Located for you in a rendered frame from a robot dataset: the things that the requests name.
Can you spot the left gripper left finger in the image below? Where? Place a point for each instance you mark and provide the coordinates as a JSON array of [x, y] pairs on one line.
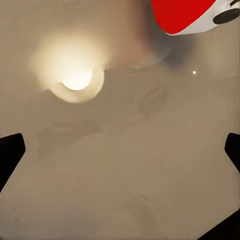
[[12, 148]]

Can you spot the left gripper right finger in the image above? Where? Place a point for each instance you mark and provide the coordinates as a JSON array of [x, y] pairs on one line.
[[232, 148]]

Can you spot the coffee table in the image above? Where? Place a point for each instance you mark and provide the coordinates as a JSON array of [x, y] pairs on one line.
[[124, 125]]

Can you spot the radio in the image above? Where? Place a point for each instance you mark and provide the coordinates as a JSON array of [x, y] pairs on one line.
[[185, 17]]

